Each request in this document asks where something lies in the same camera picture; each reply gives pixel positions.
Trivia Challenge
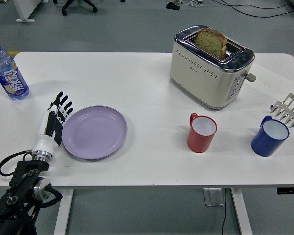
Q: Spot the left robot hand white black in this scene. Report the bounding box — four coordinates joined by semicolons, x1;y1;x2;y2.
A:
33;91;74;154

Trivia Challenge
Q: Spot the purple plate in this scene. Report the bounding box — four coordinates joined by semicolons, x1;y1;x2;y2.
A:
61;105;128;160

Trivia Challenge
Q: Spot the blue drink bottle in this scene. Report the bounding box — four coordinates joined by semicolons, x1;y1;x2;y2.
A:
0;40;30;101

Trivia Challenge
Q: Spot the white table leg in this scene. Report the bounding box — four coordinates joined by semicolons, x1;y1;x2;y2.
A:
53;188;74;235
229;188;253;235

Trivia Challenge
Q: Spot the white desk foot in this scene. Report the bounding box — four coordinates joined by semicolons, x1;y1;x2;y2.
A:
16;0;44;24

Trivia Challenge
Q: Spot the black office chair base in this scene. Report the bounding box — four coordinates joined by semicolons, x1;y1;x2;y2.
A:
52;0;98;17

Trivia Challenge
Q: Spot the red mug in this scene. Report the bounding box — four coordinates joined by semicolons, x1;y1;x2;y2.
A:
187;112;218;153

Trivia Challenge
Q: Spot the cream steel toaster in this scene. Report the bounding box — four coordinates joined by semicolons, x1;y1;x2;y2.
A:
170;24;257;110

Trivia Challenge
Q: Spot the silver metal floor box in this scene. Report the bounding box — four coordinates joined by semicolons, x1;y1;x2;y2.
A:
202;188;224;207

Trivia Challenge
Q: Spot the black floor device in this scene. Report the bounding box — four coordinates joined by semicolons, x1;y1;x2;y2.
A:
165;1;181;11

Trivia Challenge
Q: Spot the large brown bread slice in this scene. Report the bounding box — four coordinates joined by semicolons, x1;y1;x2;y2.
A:
194;27;228;59

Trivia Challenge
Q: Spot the blue mug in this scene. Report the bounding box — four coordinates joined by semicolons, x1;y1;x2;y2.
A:
251;116;290;157

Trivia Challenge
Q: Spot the white paper sheet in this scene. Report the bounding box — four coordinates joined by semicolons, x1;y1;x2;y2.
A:
245;60;294;98

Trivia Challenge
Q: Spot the silver metal toast rack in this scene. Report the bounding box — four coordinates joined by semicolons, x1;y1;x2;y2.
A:
270;93;294;128

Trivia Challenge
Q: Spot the black power cable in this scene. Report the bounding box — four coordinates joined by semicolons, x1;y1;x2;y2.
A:
221;188;229;235

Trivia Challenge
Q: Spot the white cable bundle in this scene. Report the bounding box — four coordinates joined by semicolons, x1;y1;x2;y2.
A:
180;0;204;7

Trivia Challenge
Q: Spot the long black floor cable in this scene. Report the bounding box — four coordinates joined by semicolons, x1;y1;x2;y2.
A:
220;0;294;19

